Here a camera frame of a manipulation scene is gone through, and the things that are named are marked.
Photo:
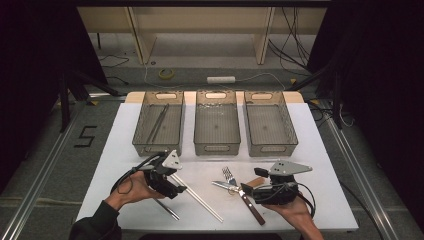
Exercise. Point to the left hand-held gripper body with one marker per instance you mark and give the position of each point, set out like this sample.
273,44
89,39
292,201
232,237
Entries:
160,176

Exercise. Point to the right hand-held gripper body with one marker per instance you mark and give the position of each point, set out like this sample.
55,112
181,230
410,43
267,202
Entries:
286,168

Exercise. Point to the small wooden spoon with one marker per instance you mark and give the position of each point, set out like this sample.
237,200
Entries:
257,182

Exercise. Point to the metal spoon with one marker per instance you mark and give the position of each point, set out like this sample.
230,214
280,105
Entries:
168,210

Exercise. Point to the white chopstick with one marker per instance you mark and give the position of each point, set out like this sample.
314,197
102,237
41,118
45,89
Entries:
204,201
200,202

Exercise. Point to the translucent grey plastic bin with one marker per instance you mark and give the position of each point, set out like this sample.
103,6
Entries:
216,116
270,120
175,140

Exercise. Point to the metal chopstick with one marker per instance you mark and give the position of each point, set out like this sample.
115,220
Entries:
160,122
156,124

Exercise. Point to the person's left hand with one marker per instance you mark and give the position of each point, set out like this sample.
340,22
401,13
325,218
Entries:
133,190

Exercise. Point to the person's right hand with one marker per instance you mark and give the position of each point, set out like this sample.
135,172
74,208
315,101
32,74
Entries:
296,213

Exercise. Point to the metal fork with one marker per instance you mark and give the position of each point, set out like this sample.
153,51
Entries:
227,173

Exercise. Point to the white board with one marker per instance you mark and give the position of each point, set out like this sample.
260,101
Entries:
316,150

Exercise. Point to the yellow floor tape piece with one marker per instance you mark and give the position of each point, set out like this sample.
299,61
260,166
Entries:
315,101
94,103
293,81

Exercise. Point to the black metal stand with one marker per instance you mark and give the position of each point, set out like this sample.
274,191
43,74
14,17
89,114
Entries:
337,100
64,100

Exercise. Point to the white power strip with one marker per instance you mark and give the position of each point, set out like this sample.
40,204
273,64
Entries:
221,80

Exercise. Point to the yellow tape roll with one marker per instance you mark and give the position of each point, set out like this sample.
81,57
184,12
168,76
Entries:
160,74

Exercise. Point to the black curtain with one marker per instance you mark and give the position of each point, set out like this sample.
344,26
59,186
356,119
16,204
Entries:
383,66
26,66

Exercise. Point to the light wooden desk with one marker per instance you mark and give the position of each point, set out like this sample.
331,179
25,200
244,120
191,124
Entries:
200,20

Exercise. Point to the aluminium floor rail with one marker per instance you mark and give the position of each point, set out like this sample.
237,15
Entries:
106,96
43,173
361,176

